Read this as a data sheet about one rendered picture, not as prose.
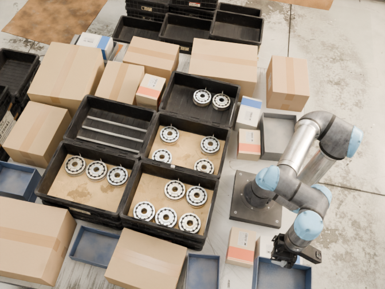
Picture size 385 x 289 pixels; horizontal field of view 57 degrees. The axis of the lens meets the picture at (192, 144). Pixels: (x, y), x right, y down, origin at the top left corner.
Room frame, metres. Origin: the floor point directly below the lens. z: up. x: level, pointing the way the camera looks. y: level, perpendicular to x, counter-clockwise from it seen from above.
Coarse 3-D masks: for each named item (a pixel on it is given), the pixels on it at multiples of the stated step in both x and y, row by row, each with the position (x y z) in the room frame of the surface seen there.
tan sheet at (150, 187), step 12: (144, 180) 0.73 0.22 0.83; (156, 180) 0.74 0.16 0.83; (168, 180) 0.75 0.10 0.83; (144, 192) 0.67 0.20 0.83; (156, 192) 0.68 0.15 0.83; (132, 204) 0.60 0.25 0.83; (156, 204) 0.62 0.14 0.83; (168, 204) 0.62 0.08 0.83; (180, 204) 0.63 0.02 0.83; (132, 216) 0.54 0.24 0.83; (180, 216) 0.57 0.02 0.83; (204, 216) 0.58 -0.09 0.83; (204, 228) 0.52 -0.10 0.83
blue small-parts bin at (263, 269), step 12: (264, 264) 0.33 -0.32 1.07; (276, 264) 0.34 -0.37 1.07; (300, 264) 0.33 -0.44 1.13; (264, 276) 0.29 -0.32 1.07; (276, 276) 0.29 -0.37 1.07; (288, 276) 0.30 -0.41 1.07; (300, 276) 0.31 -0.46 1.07; (252, 288) 0.24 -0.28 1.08; (264, 288) 0.25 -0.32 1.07; (276, 288) 0.25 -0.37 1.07; (288, 288) 0.26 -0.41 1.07; (300, 288) 0.26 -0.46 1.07
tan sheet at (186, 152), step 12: (180, 132) 1.04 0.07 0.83; (156, 144) 0.95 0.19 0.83; (180, 144) 0.96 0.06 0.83; (192, 144) 0.97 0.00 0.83; (180, 156) 0.89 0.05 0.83; (192, 156) 0.90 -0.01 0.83; (204, 156) 0.91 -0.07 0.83; (216, 156) 0.92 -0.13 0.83; (192, 168) 0.83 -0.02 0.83; (204, 168) 0.84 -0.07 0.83; (216, 168) 0.85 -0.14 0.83
